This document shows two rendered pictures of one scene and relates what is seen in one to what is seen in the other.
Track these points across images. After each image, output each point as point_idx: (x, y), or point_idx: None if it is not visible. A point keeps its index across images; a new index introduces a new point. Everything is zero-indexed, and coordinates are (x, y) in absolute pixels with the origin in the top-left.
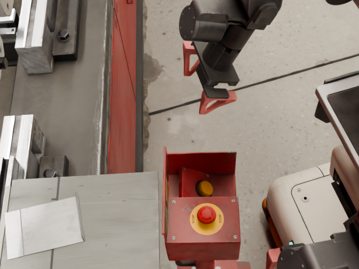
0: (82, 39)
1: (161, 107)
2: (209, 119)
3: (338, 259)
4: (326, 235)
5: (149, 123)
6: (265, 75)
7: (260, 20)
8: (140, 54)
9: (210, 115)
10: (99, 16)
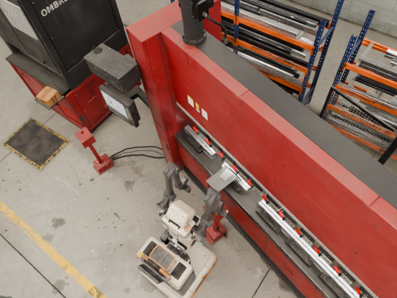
0: (259, 217)
1: (268, 274)
2: (251, 280)
3: (182, 180)
4: (195, 249)
5: (266, 266)
6: None
7: None
8: (289, 286)
9: (252, 282)
10: (262, 224)
